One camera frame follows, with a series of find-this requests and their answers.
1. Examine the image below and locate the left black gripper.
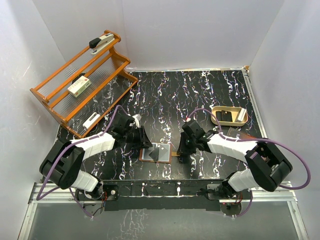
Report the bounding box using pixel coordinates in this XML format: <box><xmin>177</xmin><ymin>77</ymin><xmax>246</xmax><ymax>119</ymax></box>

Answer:
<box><xmin>124</xmin><ymin>126</ymin><xmax>152</xmax><ymax>150</ymax></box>

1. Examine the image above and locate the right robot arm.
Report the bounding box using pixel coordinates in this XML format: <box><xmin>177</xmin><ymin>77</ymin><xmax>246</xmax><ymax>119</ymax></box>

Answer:
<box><xmin>178</xmin><ymin>120</ymin><xmax>293</xmax><ymax>199</ymax></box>

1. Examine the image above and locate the orange wooden shelf rack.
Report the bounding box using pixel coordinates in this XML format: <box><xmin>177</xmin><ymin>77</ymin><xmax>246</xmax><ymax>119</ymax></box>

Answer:
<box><xmin>30</xmin><ymin>30</ymin><xmax>138</xmax><ymax>138</ymax></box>

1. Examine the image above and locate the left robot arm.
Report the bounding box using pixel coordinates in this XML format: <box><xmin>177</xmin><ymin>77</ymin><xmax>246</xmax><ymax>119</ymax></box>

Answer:
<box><xmin>39</xmin><ymin>114</ymin><xmax>153</xmax><ymax>200</ymax></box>

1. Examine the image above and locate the small white box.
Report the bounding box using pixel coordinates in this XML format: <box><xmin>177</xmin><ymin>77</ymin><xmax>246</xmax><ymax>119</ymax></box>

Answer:
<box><xmin>82</xmin><ymin>112</ymin><xmax>101</xmax><ymax>130</ymax></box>

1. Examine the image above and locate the dark red picture book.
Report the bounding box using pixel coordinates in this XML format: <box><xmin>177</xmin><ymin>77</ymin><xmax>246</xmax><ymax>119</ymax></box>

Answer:
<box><xmin>227</xmin><ymin>127</ymin><xmax>254</xmax><ymax>140</ymax></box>

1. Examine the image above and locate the black and beige stapler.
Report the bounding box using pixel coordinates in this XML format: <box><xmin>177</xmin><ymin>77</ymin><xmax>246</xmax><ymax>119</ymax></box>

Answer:
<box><xmin>89</xmin><ymin>33</ymin><xmax>115</xmax><ymax>55</ymax></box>

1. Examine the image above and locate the black card in tray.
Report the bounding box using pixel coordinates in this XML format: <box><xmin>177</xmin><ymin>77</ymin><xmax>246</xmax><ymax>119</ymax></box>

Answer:
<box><xmin>215</xmin><ymin>110</ymin><xmax>233</xmax><ymax>122</ymax></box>

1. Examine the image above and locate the white staples box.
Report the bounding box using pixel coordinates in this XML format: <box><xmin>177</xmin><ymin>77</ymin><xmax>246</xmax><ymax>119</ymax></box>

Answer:
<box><xmin>67</xmin><ymin>75</ymin><xmax>92</xmax><ymax>98</ymax></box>

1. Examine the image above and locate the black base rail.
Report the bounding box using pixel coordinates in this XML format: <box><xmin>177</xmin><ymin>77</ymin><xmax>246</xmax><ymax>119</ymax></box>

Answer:
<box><xmin>74</xmin><ymin>178</ymin><xmax>253</xmax><ymax>212</ymax></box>

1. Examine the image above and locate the brown leather card holder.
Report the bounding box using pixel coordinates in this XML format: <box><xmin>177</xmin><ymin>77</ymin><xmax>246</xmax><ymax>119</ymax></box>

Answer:
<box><xmin>138</xmin><ymin>142</ymin><xmax>180</xmax><ymax>164</ymax></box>

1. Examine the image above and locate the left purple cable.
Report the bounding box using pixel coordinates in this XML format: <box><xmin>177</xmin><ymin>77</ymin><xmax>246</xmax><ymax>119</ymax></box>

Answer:
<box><xmin>36</xmin><ymin>104</ymin><xmax>131</xmax><ymax>221</ymax></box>

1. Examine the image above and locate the silver card in tray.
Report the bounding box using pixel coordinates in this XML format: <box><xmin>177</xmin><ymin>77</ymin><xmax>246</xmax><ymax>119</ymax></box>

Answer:
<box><xmin>235</xmin><ymin>108</ymin><xmax>247</xmax><ymax>123</ymax></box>

